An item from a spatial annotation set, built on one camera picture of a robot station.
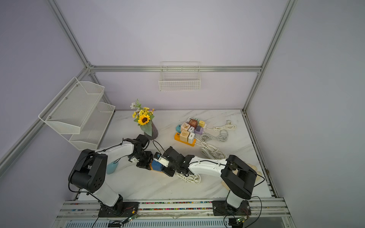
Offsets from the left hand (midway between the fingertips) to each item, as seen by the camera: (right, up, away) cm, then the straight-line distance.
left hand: (153, 163), depth 90 cm
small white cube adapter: (+25, +22, +9) cm, 34 cm away
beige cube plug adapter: (+20, +18, +6) cm, 27 cm away
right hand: (+9, -1, -5) cm, 10 cm away
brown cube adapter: (+26, +26, +11) cm, 39 cm away
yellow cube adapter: (+33, +26, +15) cm, 44 cm away
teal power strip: (+15, +22, +17) cm, 31 cm away
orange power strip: (0, -3, -4) cm, 5 cm away
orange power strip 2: (+14, +16, +11) cm, 24 cm away
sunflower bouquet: (-4, +30, -8) cm, 31 cm away
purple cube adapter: (+31, +21, +14) cm, 40 cm away
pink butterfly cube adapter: (+20, +24, +9) cm, 32 cm away
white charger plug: (+24, +16, +4) cm, 29 cm away
